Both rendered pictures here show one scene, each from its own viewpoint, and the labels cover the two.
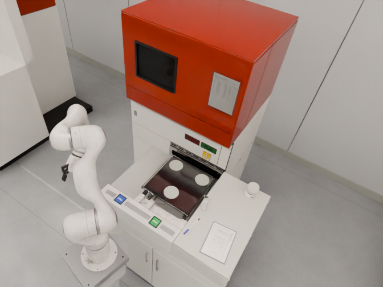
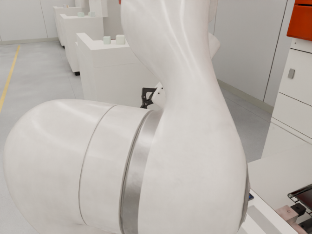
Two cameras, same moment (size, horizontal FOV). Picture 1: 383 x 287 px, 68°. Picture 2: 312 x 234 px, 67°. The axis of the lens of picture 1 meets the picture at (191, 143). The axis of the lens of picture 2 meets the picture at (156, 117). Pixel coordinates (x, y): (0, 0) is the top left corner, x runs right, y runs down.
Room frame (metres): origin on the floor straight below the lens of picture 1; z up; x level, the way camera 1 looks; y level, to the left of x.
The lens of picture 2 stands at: (0.49, 0.25, 1.39)
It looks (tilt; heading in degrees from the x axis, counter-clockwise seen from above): 29 degrees down; 40
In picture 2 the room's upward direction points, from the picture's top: straight up
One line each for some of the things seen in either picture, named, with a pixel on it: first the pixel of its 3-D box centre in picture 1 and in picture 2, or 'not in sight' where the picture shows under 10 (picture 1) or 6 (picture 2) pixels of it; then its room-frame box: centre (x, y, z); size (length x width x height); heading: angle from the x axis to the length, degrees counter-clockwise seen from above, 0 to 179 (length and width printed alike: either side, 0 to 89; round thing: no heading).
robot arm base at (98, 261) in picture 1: (97, 246); not in sight; (0.62, 0.40, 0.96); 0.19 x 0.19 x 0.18
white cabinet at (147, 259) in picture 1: (176, 234); not in sight; (1.04, 0.01, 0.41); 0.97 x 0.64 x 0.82; 64
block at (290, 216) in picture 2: (138, 199); (280, 218); (0.99, 0.28, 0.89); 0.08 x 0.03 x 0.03; 154
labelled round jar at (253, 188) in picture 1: (252, 191); not in sight; (1.10, -0.42, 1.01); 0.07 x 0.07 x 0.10
